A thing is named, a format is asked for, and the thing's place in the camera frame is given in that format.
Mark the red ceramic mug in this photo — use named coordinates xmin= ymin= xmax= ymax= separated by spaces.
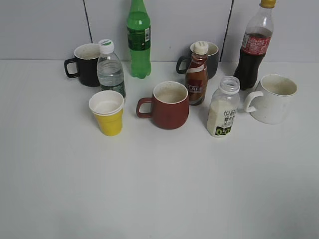
xmin=136 ymin=81 xmax=189 ymax=129

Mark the green soda bottle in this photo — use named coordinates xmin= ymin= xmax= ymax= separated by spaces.
xmin=127 ymin=0 xmax=152 ymax=79

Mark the brown coffee bottle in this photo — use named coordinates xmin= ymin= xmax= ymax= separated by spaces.
xmin=185 ymin=41 xmax=208 ymax=106

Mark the dark grey mug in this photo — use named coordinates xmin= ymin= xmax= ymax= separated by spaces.
xmin=175 ymin=41 xmax=219 ymax=79

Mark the yellow paper cup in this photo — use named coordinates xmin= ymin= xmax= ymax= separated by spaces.
xmin=89 ymin=90 xmax=125 ymax=136

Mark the cola bottle yellow cap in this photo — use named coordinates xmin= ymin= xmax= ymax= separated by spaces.
xmin=234 ymin=0 xmax=276 ymax=91

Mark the black mug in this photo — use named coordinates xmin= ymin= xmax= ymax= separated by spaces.
xmin=64 ymin=43 xmax=100 ymax=87

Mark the clear water bottle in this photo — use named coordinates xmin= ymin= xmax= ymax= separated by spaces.
xmin=97 ymin=39 xmax=126 ymax=99

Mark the milk bottle without cap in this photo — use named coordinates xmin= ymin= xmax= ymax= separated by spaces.
xmin=206 ymin=76 xmax=240 ymax=138

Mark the white ceramic mug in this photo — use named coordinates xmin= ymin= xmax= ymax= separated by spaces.
xmin=243 ymin=74 xmax=298 ymax=124

